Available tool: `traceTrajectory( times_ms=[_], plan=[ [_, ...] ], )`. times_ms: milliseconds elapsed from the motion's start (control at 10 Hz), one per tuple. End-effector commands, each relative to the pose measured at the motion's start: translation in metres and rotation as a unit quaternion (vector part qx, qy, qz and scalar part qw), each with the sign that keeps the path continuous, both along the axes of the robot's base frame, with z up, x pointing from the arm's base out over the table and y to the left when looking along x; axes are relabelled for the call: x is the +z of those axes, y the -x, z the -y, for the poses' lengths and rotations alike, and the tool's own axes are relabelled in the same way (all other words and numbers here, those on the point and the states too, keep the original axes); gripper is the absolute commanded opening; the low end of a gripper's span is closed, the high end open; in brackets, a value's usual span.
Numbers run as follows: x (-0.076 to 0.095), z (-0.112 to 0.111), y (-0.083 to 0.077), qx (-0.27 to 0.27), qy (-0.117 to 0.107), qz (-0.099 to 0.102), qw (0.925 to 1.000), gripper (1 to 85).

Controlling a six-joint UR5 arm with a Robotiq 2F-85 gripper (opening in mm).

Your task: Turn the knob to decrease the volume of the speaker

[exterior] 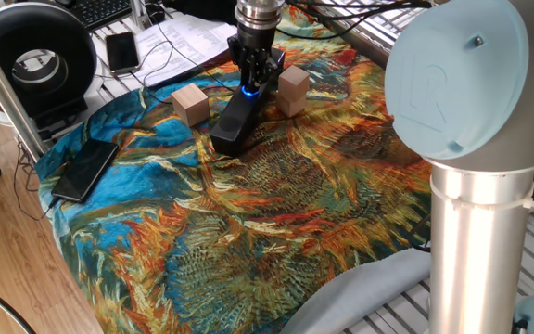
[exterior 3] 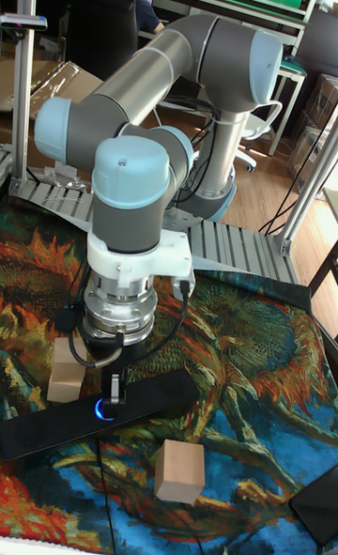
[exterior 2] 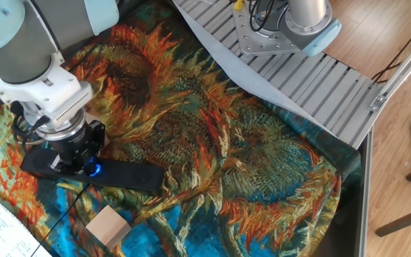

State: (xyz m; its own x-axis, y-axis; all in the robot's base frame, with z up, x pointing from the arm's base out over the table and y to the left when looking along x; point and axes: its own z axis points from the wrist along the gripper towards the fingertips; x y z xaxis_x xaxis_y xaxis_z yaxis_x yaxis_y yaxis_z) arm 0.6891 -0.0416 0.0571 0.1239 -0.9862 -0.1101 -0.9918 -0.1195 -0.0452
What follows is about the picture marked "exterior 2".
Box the sunflower painting tablecloth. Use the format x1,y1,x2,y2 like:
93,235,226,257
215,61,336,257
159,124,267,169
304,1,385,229
0,0,362,257

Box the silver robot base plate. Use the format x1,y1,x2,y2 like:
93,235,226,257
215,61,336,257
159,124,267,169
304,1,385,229
232,0,317,57

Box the black floor cables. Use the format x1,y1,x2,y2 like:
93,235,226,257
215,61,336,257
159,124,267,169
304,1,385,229
371,12,411,85

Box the aluminium frame rail with bracket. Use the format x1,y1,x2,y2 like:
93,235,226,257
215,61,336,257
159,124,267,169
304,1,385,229
368,23,411,112

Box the black soundbar speaker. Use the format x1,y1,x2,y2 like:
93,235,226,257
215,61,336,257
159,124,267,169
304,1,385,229
19,146,166,192

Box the black knob with blue ring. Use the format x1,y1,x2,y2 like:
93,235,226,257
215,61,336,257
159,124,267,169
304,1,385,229
83,158,102,178

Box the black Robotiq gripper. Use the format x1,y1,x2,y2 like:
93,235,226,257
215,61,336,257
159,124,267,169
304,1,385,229
50,120,106,176

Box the black base power cable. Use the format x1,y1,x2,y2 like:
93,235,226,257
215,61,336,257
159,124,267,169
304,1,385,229
248,0,288,32

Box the black gripper cable bundle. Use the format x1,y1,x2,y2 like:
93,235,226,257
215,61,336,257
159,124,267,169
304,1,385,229
11,112,51,146

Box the thin black speaker cable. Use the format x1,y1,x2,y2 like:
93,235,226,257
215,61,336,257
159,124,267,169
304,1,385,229
30,183,89,257

